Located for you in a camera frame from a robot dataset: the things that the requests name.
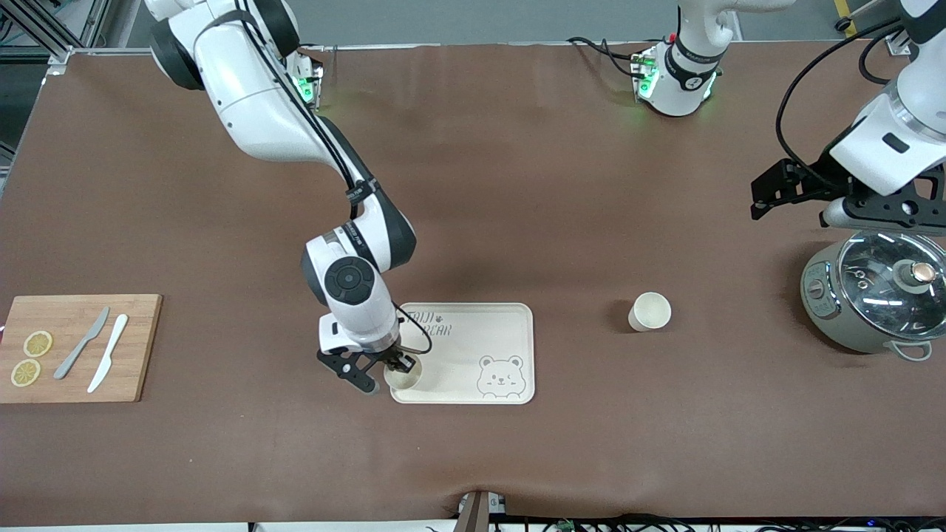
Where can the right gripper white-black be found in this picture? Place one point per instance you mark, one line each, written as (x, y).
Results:
(392, 355)

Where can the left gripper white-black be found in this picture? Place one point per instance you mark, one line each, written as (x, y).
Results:
(815, 179)

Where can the white IKEA cup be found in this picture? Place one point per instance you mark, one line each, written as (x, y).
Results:
(403, 381)
(650, 312)

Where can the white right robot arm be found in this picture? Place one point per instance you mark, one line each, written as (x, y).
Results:
(251, 103)

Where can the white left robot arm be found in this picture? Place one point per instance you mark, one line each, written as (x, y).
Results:
(684, 74)

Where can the cream tray with bear print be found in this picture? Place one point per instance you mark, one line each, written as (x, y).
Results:
(473, 332)

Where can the gray electric cooking pot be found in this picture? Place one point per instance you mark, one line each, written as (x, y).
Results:
(828, 310)

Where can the glass pot lid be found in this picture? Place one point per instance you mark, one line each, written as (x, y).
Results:
(872, 295)

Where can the brown table mat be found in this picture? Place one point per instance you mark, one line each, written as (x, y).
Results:
(517, 185)

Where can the white plastic knife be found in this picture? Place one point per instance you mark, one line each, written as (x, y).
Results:
(109, 353)

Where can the grey plastic knife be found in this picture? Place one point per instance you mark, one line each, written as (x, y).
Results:
(81, 343)

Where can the wooden cutting board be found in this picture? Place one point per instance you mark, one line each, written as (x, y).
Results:
(74, 318)

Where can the lemon slice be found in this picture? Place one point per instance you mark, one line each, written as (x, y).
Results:
(38, 343)
(26, 372)

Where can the metal table edge bracket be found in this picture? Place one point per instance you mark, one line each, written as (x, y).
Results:
(473, 513)

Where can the aluminium frame post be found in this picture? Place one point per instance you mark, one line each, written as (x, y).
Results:
(55, 55)

